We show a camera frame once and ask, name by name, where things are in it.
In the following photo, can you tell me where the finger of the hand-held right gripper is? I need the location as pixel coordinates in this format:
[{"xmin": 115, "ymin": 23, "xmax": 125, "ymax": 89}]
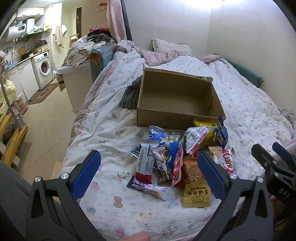
[
  {"xmin": 251, "ymin": 144, "xmax": 278, "ymax": 172},
  {"xmin": 272, "ymin": 142, "xmax": 296, "ymax": 172}
]

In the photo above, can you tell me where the white dresser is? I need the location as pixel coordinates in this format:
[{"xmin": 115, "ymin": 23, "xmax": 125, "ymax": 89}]
[{"xmin": 57, "ymin": 62, "xmax": 93, "ymax": 114}]

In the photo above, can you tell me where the patterned floor rug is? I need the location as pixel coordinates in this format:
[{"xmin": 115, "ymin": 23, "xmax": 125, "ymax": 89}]
[{"xmin": 28, "ymin": 82, "xmax": 60, "ymax": 106}]

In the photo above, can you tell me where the red snack packet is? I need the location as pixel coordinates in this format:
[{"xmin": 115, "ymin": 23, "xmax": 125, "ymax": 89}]
[{"xmin": 171, "ymin": 141, "xmax": 186, "ymax": 187}]

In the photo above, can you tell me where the white printed duvet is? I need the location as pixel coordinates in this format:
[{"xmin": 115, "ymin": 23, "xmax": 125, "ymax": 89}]
[{"xmin": 55, "ymin": 50, "xmax": 295, "ymax": 241}]

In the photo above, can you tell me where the pink sheet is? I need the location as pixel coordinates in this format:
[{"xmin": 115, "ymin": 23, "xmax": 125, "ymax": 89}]
[{"xmin": 116, "ymin": 40, "xmax": 223, "ymax": 67}]

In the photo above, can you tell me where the person's right hand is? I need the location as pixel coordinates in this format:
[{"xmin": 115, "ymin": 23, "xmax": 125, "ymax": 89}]
[{"xmin": 269, "ymin": 195, "xmax": 281, "ymax": 219}]

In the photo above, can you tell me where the teal cushion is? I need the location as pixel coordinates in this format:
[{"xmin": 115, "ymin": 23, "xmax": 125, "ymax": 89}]
[{"xmin": 214, "ymin": 53, "xmax": 264, "ymax": 89}]

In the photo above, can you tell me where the small beige snack packet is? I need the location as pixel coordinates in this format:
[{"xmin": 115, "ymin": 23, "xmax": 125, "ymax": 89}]
[{"xmin": 208, "ymin": 146, "xmax": 224, "ymax": 168}]

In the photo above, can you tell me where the white water heater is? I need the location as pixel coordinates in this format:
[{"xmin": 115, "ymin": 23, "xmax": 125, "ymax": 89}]
[{"xmin": 5, "ymin": 19, "xmax": 36, "ymax": 43}]

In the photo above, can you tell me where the teal cloth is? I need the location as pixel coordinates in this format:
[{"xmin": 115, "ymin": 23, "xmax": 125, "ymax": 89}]
[{"xmin": 89, "ymin": 45, "xmax": 116, "ymax": 84}]

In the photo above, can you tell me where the red packet with white panel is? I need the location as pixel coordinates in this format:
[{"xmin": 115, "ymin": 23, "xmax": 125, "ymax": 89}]
[{"xmin": 221, "ymin": 148, "xmax": 236, "ymax": 175}]

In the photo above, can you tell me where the dark striped cloth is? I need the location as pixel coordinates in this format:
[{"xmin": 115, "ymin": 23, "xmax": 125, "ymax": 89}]
[{"xmin": 121, "ymin": 76, "xmax": 143, "ymax": 110}]

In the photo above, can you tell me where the hanging white towel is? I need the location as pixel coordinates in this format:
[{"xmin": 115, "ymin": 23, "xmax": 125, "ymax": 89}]
[{"xmin": 54, "ymin": 24, "xmax": 68, "ymax": 49}]

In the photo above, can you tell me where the yellow snack packet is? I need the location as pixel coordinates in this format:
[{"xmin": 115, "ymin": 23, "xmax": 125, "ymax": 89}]
[{"xmin": 193, "ymin": 117, "xmax": 221, "ymax": 147}]

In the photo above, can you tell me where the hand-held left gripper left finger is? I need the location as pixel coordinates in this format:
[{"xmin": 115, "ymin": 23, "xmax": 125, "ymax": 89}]
[{"xmin": 25, "ymin": 150, "xmax": 105, "ymax": 241}]

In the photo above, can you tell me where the clear red-edged snack packet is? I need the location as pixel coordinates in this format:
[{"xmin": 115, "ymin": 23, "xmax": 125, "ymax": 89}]
[{"xmin": 182, "ymin": 127, "xmax": 211, "ymax": 156}]

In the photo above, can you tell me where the white wall cabinet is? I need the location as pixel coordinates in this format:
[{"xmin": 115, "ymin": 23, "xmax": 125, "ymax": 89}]
[{"xmin": 16, "ymin": 7, "xmax": 45, "ymax": 18}]

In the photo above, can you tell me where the yellow wooden stool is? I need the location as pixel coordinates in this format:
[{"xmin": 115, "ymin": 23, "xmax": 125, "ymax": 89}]
[{"xmin": 0, "ymin": 113, "xmax": 28, "ymax": 166}]

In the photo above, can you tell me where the white and red wafer packet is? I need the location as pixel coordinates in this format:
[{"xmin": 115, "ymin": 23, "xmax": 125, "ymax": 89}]
[{"xmin": 135, "ymin": 139, "xmax": 160, "ymax": 185}]

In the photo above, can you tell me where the pale yellow cloth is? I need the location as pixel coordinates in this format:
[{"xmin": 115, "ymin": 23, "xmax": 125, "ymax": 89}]
[{"xmin": 0, "ymin": 79, "xmax": 17, "ymax": 124}]

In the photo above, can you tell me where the white washing machine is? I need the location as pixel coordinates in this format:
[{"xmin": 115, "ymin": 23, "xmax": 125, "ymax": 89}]
[{"xmin": 31, "ymin": 51, "xmax": 54, "ymax": 91}]

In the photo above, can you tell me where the grey pillow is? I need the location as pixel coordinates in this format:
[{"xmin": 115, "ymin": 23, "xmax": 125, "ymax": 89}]
[{"xmin": 152, "ymin": 39, "xmax": 192, "ymax": 56}]

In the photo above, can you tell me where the orange cartoon snack packet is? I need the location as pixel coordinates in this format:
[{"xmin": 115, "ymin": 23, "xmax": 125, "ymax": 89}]
[{"xmin": 182, "ymin": 157, "xmax": 211, "ymax": 208}]

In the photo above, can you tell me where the dark blue snack packet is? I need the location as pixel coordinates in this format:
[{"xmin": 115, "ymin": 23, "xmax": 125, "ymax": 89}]
[{"xmin": 216, "ymin": 115, "xmax": 229, "ymax": 149}]

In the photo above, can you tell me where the dark door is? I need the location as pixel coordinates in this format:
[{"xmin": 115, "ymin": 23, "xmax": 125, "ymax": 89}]
[{"xmin": 75, "ymin": 7, "xmax": 83, "ymax": 36}]

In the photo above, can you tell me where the purple and white candy packet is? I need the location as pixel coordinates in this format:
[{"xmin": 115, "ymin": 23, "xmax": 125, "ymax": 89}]
[{"xmin": 126, "ymin": 175, "xmax": 172, "ymax": 201}]

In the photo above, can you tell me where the brown cardboard box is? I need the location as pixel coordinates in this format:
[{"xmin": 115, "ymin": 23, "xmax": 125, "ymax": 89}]
[{"xmin": 136, "ymin": 64, "xmax": 226, "ymax": 130}]

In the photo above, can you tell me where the brown chocolate bar packet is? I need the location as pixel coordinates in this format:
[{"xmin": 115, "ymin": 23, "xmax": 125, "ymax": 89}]
[{"xmin": 152, "ymin": 146, "xmax": 173, "ymax": 185}]

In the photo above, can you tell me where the person's grey trouser leg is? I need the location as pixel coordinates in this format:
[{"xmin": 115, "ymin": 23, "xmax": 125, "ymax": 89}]
[{"xmin": 0, "ymin": 161, "xmax": 70, "ymax": 241}]

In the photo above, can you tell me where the blue snack bag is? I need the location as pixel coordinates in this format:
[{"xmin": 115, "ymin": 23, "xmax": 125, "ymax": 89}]
[{"xmin": 129, "ymin": 125, "xmax": 184, "ymax": 172}]

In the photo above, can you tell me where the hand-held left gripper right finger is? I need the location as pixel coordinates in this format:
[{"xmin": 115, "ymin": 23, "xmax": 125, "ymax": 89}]
[{"xmin": 197, "ymin": 151, "xmax": 275, "ymax": 241}]

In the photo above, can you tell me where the white base cabinet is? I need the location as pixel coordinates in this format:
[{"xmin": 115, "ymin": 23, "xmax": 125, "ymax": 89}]
[{"xmin": 7, "ymin": 59, "xmax": 40, "ymax": 101}]

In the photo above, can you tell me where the pink curtain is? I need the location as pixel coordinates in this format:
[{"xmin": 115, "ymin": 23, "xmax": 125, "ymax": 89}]
[{"xmin": 107, "ymin": 0, "xmax": 127, "ymax": 43}]

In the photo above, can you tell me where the pile of clothes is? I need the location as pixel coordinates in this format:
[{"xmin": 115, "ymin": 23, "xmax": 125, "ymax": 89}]
[{"xmin": 62, "ymin": 27, "xmax": 121, "ymax": 69}]

